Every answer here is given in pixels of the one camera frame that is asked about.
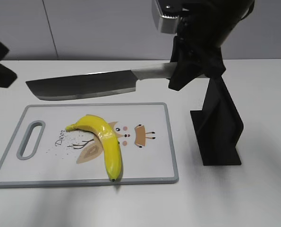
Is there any grey-rimmed deer cutting board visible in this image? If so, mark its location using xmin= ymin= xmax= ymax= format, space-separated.
xmin=0 ymin=103 xmax=179 ymax=188

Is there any black knife stand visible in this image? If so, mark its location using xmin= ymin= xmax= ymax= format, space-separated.
xmin=190 ymin=78 xmax=244 ymax=166

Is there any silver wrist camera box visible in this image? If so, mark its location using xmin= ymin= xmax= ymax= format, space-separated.
xmin=152 ymin=0 xmax=189 ymax=34

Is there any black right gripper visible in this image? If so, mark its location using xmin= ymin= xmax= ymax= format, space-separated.
xmin=168 ymin=0 xmax=255 ymax=91

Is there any yellow plastic banana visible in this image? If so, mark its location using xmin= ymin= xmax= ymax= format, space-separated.
xmin=65 ymin=114 xmax=122 ymax=182

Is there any steel cleaver knife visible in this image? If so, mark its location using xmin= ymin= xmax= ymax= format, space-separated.
xmin=25 ymin=62 xmax=208 ymax=102

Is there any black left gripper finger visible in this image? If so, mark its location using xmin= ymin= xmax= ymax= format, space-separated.
xmin=0 ymin=64 xmax=17 ymax=88

